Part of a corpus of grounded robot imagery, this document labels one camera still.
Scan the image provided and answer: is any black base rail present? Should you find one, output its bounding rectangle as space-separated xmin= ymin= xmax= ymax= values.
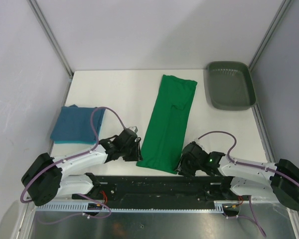
xmin=84 ymin=175 xmax=247 ymax=201

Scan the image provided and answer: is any left aluminium frame post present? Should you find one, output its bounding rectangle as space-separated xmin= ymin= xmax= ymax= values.
xmin=26 ymin=0 xmax=74 ymax=77

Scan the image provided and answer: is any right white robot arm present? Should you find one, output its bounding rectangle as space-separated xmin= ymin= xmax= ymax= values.
xmin=176 ymin=141 xmax=299 ymax=212

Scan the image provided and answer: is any right aluminium frame post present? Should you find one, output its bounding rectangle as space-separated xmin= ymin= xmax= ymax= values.
xmin=249 ymin=0 xmax=294 ymax=72

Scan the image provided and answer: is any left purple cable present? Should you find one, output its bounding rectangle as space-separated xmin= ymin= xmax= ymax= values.
xmin=20 ymin=107 xmax=128 ymax=225

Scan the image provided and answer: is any grey plastic tray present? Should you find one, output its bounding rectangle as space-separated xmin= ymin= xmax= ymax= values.
xmin=206 ymin=61 xmax=257 ymax=111

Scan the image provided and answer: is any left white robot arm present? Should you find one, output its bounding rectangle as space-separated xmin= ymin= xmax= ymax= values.
xmin=21 ymin=126 xmax=143 ymax=206

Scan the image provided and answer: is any aluminium frame post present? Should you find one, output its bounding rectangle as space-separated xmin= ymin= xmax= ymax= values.
xmin=26 ymin=0 xmax=74 ymax=77
xmin=249 ymin=0 xmax=294 ymax=72

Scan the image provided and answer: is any grey slotted cable duct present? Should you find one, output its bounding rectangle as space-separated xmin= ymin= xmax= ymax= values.
xmin=36 ymin=201 xmax=226 ymax=213

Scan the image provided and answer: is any green t shirt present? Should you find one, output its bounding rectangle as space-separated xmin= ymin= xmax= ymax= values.
xmin=137 ymin=75 xmax=197 ymax=174

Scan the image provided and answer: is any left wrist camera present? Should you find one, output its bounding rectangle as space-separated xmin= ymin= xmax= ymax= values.
xmin=129 ymin=126 xmax=138 ymax=134

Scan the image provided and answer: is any blue t shirt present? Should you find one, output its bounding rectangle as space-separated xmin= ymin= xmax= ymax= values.
xmin=50 ymin=105 xmax=105 ymax=144

